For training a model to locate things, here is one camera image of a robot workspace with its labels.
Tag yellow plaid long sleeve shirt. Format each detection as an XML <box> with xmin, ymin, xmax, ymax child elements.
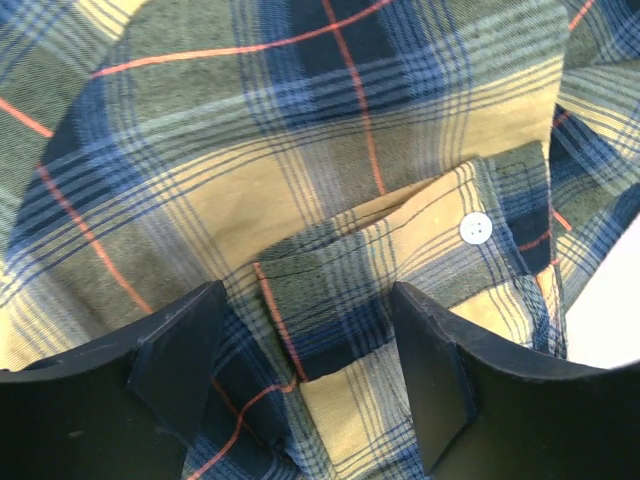
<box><xmin>1</xmin><ymin>1</ymin><xmax>639</xmax><ymax>479</ymax></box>

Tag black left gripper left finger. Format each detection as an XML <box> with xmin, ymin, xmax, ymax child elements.
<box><xmin>1</xmin><ymin>282</ymin><xmax>226</xmax><ymax>479</ymax></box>

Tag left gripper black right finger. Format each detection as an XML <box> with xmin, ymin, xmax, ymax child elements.
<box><xmin>390</xmin><ymin>283</ymin><xmax>639</xmax><ymax>479</ymax></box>

